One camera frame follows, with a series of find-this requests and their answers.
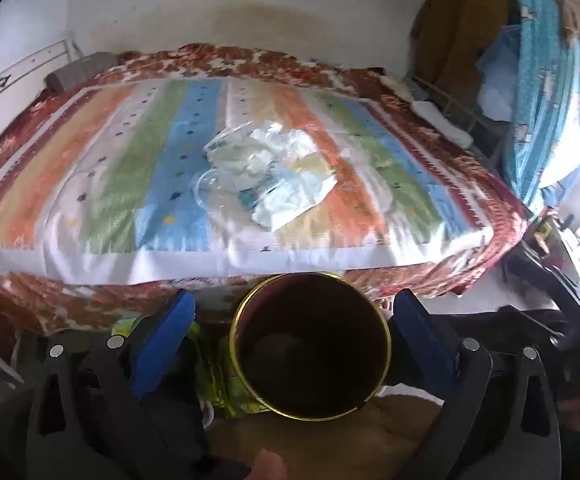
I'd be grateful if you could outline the striped colourful bed cover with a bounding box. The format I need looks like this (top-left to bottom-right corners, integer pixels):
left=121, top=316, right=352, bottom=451
left=0, top=42, right=528, bottom=391

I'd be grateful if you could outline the brown hanging cloth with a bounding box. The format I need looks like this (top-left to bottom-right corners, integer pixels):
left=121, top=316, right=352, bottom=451
left=412, top=0, right=516, bottom=106

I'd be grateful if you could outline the round tin can gold rim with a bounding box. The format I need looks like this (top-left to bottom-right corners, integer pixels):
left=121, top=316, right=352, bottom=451
left=229, top=272, right=392, bottom=420

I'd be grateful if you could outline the blue face mask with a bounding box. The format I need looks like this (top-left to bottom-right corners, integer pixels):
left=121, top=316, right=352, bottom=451
left=252, top=167, right=339, bottom=232

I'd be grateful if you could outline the grey folded cloth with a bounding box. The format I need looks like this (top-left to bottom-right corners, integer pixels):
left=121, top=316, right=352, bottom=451
left=44, top=55, right=120, bottom=93

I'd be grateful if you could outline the metal bed rail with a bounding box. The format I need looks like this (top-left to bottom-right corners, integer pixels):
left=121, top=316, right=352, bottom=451
left=410, top=76, right=508, bottom=171

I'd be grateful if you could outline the white medicine box green edge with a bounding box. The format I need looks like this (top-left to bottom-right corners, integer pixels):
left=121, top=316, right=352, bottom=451
left=237, top=185, right=275, bottom=213

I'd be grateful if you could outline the clear plastic bag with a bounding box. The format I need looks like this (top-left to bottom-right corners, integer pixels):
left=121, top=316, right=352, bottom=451
left=205, top=121, right=323, bottom=176

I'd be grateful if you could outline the pale blue cloth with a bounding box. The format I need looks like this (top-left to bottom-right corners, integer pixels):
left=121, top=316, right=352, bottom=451
left=475, top=25, right=521, bottom=121

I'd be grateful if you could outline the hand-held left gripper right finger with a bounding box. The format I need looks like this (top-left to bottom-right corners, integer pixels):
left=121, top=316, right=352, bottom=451
left=392, top=290, right=563, bottom=480

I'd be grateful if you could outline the striped colourful blanket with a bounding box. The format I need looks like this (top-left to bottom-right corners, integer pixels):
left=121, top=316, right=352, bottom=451
left=0, top=77, right=496, bottom=286

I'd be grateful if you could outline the white cloth on rail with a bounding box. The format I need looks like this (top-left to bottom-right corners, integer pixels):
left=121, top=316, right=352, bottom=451
left=412, top=100, right=473, bottom=146

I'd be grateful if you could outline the blue printed cloth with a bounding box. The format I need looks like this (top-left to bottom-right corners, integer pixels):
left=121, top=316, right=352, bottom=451
left=490, top=0, right=580, bottom=211

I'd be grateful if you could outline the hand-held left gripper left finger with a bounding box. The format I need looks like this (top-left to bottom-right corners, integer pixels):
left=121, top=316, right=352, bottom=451
left=24, top=290, right=208, bottom=480

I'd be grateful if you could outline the pale yellow plastic packet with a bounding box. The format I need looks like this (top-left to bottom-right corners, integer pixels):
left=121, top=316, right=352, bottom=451
left=290, top=154, right=331, bottom=177

